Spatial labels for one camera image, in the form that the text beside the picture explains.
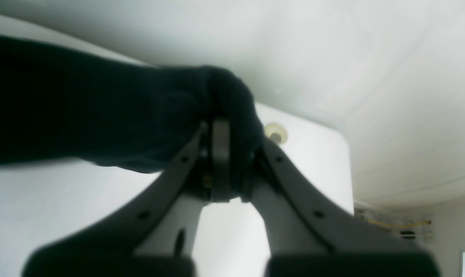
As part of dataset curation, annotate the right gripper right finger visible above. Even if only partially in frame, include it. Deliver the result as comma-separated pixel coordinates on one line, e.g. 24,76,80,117
244,139,440,277

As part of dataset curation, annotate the yellow cable on floor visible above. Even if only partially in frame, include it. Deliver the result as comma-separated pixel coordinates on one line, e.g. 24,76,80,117
365,219,433,229

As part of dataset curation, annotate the black T-shirt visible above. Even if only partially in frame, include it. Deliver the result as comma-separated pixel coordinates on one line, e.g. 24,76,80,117
0,36,265,184

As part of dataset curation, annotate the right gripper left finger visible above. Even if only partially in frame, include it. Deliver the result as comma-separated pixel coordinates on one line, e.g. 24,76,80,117
23,118,233,277

